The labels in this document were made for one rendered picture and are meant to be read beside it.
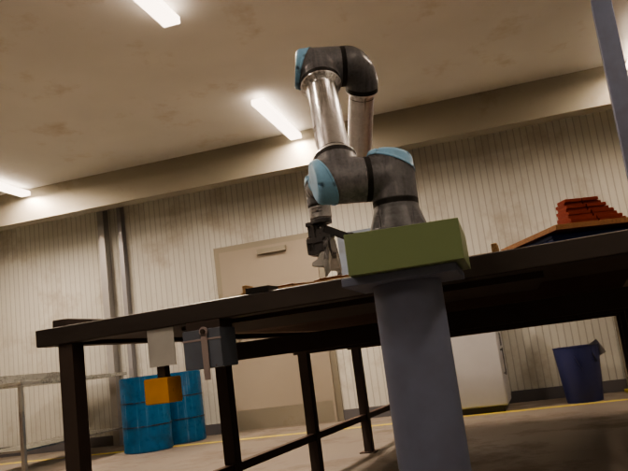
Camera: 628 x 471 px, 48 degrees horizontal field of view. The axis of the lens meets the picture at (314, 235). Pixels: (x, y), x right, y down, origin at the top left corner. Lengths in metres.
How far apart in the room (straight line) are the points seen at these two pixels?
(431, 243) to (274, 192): 6.90
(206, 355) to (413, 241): 0.86
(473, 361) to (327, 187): 5.43
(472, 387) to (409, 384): 5.39
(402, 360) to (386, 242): 0.28
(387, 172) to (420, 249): 0.25
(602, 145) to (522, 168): 0.84
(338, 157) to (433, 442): 0.71
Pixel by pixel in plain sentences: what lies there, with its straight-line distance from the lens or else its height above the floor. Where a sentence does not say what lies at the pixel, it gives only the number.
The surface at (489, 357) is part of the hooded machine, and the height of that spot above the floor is 0.51.
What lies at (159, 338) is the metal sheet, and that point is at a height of 0.82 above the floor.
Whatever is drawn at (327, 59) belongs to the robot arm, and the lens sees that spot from 2.03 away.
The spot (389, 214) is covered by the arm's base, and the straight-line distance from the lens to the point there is 1.73.
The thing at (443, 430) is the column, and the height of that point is 0.50.
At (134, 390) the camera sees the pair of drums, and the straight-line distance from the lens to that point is 7.60.
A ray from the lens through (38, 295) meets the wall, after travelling 9.80.
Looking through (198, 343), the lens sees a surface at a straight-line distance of 2.22.
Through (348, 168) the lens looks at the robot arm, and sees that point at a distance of 1.74.
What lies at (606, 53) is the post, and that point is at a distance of 4.14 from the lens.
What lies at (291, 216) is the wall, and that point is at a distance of 8.33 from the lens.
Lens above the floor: 0.69
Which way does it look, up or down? 10 degrees up
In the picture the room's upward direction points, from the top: 7 degrees counter-clockwise
